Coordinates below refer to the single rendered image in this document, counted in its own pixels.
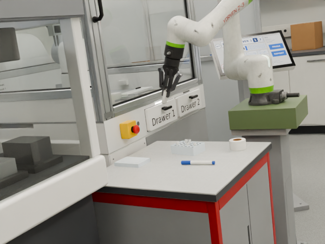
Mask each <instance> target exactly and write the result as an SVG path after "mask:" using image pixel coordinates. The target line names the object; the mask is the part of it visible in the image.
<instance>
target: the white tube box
mask: <svg viewBox="0 0 325 244"><path fill-rule="evenodd" d="M194 142H196V141H191V143H189V146H187V145H186V143H185V141H183V140H182V141H180V142H179V145H177V144H176V143H175V144H173V145H171V153H172V154H181V155H190V156H195V155H197V154H199V153H202V152H204V151H205V150H206V149H205V143H204V142H196V146H193V143H194Z"/></svg>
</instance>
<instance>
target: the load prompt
mask: <svg viewBox="0 0 325 244"><path fill-rule="evenodd" d="M260 42H264V39H263V37H262V36H258V37H251V38H243V39H242V43H243V45H245V44H253V43H260ZM220 43H221V46H222V47H223V41H221V42H220Z"/></svg>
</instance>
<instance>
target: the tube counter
mask: <svg viewBox="0 0 325 244"><path fill-rule="evenodd" d="M243 48H244V51H247V50H255V49H262V48H266V45H265V43H262V44H254V45H247V46H243Z"/></svg>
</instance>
